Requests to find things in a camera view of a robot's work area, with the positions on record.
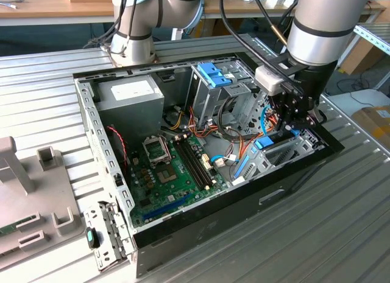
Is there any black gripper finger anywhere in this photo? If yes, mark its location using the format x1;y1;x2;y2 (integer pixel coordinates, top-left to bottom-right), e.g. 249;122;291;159
289;97;326;131
270;93;295;135

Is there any blue disk data wire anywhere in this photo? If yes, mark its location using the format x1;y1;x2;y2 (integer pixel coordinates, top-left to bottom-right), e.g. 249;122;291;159
260;105;301;138

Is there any orange red disk power wire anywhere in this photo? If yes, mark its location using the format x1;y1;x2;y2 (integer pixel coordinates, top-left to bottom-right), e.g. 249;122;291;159
239;109;281;159

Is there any grey metal disk bay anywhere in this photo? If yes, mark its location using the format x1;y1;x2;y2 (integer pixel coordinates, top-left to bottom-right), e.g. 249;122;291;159
233;124;325;186

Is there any large brown cardboard box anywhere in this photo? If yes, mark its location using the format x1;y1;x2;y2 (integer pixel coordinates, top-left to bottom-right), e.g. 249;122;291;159
337;36;385;75

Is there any white side table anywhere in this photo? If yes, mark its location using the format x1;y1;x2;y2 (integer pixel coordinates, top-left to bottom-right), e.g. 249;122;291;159
319;89;390;118

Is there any cardboard box with label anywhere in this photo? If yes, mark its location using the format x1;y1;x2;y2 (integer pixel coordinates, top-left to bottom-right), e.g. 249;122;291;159
350;105;390;150

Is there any blue plastic drive latch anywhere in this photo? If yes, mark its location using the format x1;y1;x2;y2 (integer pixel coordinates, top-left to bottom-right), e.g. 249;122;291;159
213;72;232;88
197;62;222;80

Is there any grey metal drive cage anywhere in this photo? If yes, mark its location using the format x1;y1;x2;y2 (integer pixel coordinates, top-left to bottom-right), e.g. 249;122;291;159
185;59;263;135

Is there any black RAM slot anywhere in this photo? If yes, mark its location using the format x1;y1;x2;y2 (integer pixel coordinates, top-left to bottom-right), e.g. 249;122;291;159
175;139;205;191
182;137;214;189

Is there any light wooden desk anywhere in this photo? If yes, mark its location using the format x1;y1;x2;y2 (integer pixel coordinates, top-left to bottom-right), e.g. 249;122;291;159
0;0;116;27
202;0;386;21

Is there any black open PC case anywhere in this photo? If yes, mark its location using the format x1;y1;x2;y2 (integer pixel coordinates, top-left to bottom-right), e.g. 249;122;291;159
72;51;345;279

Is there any green motherboard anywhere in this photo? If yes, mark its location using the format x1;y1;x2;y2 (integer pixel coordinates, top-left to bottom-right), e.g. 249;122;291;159
127;133;231;228

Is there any CPU socket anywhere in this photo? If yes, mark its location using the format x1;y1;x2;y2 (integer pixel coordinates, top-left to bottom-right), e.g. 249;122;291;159
142;135;172;168

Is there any silver chipset chip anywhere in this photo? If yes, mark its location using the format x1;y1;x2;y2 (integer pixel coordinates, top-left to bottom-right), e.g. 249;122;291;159
157;169;177;183

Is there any grey power supply unit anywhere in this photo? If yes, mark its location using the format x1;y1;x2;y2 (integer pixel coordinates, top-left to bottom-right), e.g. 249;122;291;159
94;75;165;147

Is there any blue expansion slot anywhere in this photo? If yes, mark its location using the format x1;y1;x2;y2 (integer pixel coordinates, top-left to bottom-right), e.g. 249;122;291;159
143;194;193;222

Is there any grey parts rack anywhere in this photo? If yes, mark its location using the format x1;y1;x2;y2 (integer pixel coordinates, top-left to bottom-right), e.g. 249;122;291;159
0;136;85;270

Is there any green RAM stick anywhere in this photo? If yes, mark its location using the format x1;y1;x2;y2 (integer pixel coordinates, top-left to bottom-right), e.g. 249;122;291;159
0;214;35;237

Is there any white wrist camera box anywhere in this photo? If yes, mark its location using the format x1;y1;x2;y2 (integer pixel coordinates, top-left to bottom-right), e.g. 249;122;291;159
254;65;286;96

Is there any aluminium profile frame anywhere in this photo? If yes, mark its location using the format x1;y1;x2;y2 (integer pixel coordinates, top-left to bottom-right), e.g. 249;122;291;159
353;23;390;89

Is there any red orange wire bundle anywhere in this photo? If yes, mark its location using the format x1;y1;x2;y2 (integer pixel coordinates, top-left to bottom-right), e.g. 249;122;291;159
187;108;254;147

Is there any light blue board wire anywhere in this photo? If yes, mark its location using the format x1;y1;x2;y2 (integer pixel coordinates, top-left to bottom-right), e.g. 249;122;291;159
210;154;237;170

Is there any thick black camera cable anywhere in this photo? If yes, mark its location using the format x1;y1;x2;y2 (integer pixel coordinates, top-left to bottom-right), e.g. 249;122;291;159
218;0;289;65

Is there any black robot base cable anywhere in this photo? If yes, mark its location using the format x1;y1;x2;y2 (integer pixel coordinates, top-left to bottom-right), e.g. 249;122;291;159
83;0;138;50

